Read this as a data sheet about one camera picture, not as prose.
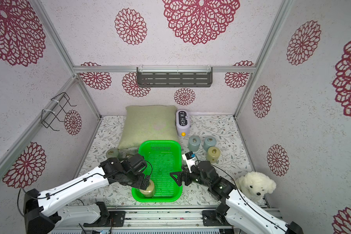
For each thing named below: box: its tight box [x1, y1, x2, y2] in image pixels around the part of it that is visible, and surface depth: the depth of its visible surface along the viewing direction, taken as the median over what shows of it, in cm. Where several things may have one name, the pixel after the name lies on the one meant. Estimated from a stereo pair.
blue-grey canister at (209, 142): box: [203, 135, 217, 152], surface depth 97 cm
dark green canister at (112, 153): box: [105, 148, 121, 160], surface depth 91 cm
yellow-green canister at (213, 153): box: [206, 146, 221, 164], surface depth 92 cm
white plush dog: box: [236, 171, 277, 202], surface depth 68 cm
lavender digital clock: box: [175, 109, 191, 137], surface depth 105 cm
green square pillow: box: [117, 104, 179, 150], surface depth 100 cm
